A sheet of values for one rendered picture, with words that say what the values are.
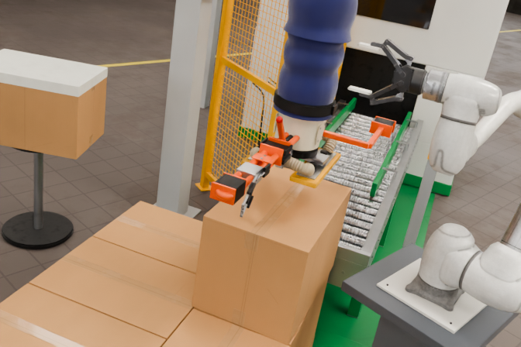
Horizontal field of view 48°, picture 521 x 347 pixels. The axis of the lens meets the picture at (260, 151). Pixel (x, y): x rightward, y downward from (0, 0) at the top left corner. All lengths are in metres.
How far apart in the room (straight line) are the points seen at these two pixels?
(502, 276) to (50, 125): 2.22
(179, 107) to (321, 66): 1.71
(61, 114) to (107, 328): 1.31
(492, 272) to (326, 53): 0.92
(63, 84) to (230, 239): 1.37
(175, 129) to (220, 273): 1.62
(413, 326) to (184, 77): 2.04
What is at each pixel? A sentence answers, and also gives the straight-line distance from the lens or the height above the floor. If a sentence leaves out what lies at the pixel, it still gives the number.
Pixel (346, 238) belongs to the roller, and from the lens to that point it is 2.96.
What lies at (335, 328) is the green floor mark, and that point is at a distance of 3.24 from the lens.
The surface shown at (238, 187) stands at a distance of 1.62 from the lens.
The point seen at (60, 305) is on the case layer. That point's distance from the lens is 2.31.
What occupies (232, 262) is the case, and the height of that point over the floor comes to 0.80.
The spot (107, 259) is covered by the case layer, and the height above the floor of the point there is 0.54.
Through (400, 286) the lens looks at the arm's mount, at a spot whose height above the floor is 0.76.
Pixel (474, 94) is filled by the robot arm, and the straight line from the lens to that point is 1.71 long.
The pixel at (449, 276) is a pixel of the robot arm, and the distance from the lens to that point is 2.20.
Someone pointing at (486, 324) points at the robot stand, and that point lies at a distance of 2.29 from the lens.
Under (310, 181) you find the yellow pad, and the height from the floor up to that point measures 1.13.
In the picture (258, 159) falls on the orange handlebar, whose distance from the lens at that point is 1.84.
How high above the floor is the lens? 1.98
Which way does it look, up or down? 23 degrees down
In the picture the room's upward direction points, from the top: 10 degrees clockwise
